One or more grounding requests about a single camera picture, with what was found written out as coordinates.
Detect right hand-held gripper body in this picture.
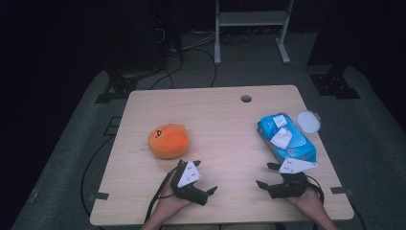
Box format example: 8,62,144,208
267,157,319,199

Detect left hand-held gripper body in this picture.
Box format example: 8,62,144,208
169,159,209,207

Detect blue wet wipes pack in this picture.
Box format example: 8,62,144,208
257,112,319,167

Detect white wet wipe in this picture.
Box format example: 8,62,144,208
270,127,293,150

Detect orange plush toy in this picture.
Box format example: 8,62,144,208
147,123,191,160

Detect person's left hand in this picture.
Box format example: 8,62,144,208
158,181,192,214

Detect white round plastic lid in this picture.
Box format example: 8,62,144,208
296,109,322,134

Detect grey tape strip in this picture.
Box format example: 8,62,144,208
329,186,353,196
87,192,110,201

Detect black stand base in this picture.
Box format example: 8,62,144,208
94,68,142,104
308,65,362,100

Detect left hand-held gripper black cable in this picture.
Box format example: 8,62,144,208
144,167,180,224

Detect hand-held gripper black cable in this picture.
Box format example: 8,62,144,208
144,167,180,224
304,174,325,204

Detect right hand-held gripper black cable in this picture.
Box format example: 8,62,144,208
304,174,325,204

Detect long black floor cable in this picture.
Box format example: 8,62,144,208
79,135,115,221

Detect white floor cables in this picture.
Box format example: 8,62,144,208
183,31,218,51

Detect white metal stand frame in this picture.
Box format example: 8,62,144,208
214,0,295,66

